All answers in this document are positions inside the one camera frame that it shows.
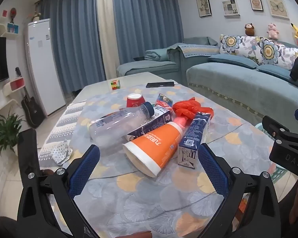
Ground orange white squeeze container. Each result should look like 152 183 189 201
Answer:
122 115 192 178

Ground small butterfly picture frame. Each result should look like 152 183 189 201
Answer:
249 0 264 12

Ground pink pig plush toy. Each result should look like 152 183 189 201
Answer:
267 23 279 39

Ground black smartphone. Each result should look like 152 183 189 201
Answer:
146 81 175 88

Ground folded teal blanket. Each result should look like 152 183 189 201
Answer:
144 49 170 62

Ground floral cushion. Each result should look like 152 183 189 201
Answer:
262 38 298 66
220 35 264 63

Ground red white wall cubby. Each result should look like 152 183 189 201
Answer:
2 78 25 96

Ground newspaper print wall picture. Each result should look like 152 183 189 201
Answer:
222 0 241 17

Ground tall black picture frame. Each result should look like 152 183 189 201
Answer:
196 0 212 18

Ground cream curtain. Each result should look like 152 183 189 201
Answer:
96 0 121 81

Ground large butterfly picture frame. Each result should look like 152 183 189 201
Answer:
267 0 288 19

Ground teal sofa armrest cover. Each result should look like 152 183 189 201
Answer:
167 42 220 58

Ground ornament on refrigerator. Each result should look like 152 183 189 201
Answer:
27 10 41 21

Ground dark blue drink carton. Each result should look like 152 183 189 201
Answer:
177 112 211 169
126 108 173 142

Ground teal sectional sofa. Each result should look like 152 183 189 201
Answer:
117 37 298 139

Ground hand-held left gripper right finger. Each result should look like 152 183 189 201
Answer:
197 143 281 238

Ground red plastic bag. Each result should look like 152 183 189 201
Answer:
172 97 214 119

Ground blue patterned tablecloth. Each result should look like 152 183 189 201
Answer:
38 83 276 238

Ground green potted plant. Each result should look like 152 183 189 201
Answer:
0 113 25 156

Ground grey white knit mat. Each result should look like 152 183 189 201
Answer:
37 100 87 161

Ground blue curtain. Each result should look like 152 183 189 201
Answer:
37 0 106 96
112 0 184 65

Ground black acoustic guitar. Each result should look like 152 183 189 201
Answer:
15 67 45 128

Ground white refrigerator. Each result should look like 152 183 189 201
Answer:
25 18 67 116

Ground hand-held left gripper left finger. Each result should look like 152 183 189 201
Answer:
17 128 101 238

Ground brown monkey plush toy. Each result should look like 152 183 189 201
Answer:
245 23 256 36

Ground red white paper cup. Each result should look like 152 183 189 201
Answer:
126 93 143 109

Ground clear plastic bottle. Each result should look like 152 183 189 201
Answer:
88 102 155 149

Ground teal pillow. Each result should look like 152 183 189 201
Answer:
209 54 259 68
257 64 296 80

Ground colourful snack packet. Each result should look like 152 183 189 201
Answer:
155 93 174 109

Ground crumpled spotted white paper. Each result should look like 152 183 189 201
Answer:
50 140 74 165

